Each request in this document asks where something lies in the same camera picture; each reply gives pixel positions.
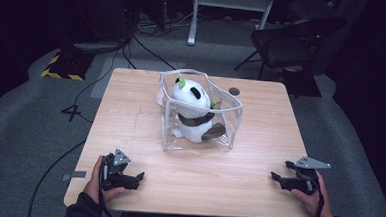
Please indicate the yellow black striped base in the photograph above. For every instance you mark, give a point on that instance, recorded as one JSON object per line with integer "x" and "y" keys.
{"x": 68, "y": 67}

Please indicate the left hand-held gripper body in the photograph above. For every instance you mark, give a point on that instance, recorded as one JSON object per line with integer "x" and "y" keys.
{"x": 111, "y": 171}

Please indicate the panda plush toy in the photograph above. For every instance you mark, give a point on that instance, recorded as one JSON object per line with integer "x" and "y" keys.
{"x": 191, "y": 105}

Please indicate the clear plastic storage bag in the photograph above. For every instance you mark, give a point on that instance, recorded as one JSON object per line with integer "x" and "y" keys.
{"x": 235, "y": 124}

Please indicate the white metal stand frame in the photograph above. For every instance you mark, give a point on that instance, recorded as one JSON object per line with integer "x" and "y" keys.
{"x": 194, "y": 21}

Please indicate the round table grommet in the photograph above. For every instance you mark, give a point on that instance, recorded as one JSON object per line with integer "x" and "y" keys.
{"x": 234, "y": 91}

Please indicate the person's right hand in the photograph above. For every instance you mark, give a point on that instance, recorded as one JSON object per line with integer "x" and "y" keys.
{"x": 312, "y": 206}

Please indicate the grey flat stand base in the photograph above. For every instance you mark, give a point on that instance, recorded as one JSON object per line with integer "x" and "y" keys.
{"x": 95, "y": 45}

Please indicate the black folding chair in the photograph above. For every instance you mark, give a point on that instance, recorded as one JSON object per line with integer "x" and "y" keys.
{"x": 284, "y": 43}

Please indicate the person's left hand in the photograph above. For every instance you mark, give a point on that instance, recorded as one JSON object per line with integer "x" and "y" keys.
{"x": 94, "y": 185}

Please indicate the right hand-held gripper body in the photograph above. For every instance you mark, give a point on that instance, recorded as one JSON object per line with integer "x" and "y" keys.
{"x": 305, "y": 183}

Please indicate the grey tape strip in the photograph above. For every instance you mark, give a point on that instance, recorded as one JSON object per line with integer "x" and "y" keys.
{"x": 75, "y": 175}

